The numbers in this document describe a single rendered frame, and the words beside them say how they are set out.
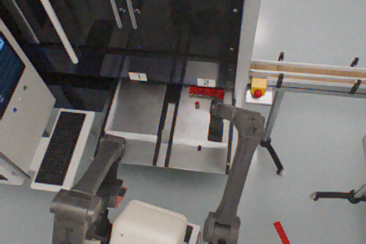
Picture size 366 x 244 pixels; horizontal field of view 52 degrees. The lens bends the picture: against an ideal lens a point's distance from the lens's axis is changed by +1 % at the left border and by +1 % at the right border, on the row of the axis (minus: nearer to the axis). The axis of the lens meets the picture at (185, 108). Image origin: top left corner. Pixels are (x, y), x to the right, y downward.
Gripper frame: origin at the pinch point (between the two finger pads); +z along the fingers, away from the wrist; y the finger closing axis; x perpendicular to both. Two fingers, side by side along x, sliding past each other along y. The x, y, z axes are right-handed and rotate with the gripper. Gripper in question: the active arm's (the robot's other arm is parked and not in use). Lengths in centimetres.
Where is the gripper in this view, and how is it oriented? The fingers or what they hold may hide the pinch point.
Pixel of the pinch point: (215, 141)
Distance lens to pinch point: 178.2
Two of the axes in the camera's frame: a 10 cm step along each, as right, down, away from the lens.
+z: 0.2, 6.3, 7.8
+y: 1.6, -7.7, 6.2
